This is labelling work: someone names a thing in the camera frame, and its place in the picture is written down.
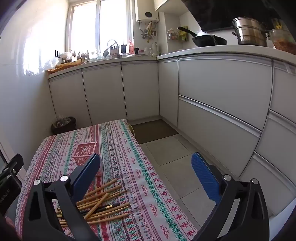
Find kitchen window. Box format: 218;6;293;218
67;0;137;58

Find yellow packet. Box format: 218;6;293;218
179;25;188;42

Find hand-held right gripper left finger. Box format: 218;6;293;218
22;153;103;241

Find white wall water heater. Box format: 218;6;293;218
135;0;160;22

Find glass jar with food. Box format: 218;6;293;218
268;28;296;55

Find brown floor mat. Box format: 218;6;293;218
131;119;179;144

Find white kitchen countertop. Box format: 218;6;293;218
47;45;296;79

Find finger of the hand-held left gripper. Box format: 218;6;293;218
0;153;24;180

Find patterned striped tablecloth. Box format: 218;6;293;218
15;119;199;241

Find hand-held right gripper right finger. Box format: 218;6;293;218
191;152;270;241

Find dark trash bin with bag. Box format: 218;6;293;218
51;116;77;135

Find pink perforated chopstick holder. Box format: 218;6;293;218
72;141;104;177

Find black chopstick with gold band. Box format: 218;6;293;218
80;205;116;215
79;203;120;213

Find yellow wooden board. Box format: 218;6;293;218
48;59;82;71

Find water heater pipes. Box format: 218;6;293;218
139;21;158;42

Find black range hood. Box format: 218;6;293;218
183;0;281;33

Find stainless steel steamer pot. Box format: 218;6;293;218
232;17;271;47

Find white kitchen cabinet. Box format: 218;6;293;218
47;52;296;217

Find black wok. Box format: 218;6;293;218
178;27;228;48

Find pile of wooden chopsticks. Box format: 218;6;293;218
55;178;131;234

